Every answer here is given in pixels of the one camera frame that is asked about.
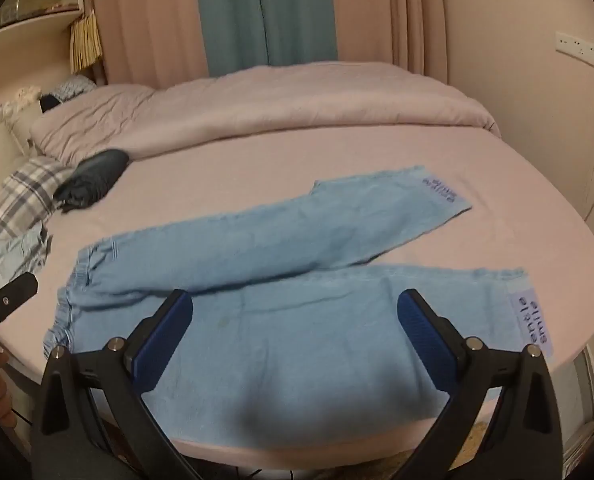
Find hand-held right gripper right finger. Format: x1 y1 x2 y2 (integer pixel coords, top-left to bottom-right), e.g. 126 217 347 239
396 288 564 480

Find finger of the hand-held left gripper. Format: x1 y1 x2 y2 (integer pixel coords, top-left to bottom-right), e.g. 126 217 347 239
0 272 38 342

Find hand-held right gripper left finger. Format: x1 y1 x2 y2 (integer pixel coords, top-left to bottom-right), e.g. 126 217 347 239
31 288 202 480

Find light blue denim pants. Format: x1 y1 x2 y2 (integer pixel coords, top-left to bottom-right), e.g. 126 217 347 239
42 164 554 448

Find crumpled light blue cloth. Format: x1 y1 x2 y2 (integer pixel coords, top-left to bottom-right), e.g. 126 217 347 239
0 225 52 283

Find grey plaid cloth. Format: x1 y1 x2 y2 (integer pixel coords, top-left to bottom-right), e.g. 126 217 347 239
0 156 75 286

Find dark folded cloth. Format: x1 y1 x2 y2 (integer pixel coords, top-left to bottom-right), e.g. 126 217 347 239
54 149 130 213

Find white plush toys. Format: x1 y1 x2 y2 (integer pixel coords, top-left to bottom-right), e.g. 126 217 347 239
0 85 42 137

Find pink pillow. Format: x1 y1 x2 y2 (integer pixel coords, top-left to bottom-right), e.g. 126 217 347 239
29 84 158 166

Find bed with pink sheet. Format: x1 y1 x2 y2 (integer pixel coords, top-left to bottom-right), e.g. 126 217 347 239
0 60 594 466

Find blue white knitted cloth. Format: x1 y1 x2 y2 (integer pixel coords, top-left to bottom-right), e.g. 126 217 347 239
39 75 98 111

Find beige curtain tassel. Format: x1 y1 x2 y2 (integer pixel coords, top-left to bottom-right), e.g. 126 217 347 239
71 10 102 68

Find pink duvet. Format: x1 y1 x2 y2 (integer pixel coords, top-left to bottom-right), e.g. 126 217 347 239
127 60 502 161

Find pink curtain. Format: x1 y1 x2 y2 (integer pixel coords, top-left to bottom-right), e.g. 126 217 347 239
92 0 448 86

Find white power strip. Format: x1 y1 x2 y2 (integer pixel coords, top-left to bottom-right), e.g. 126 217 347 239
555 31 594 78

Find teal curtain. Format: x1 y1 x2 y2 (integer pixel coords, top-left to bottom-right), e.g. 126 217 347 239
193 0 338 76

